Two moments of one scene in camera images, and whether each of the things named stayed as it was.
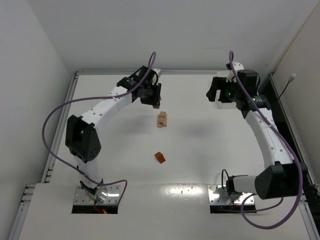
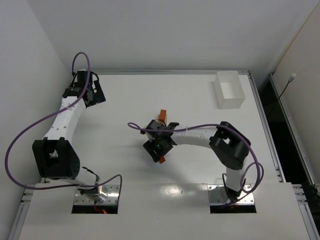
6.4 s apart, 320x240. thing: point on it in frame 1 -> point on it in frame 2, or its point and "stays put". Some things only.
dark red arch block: (157, 106) -> (162, 114)
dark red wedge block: (160, 157) stays put
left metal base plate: (113, 196) stays put
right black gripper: (222, 90) -> (155, 149)
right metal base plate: (217, 197) stays put
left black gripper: (152, 95) -> (97, 92)
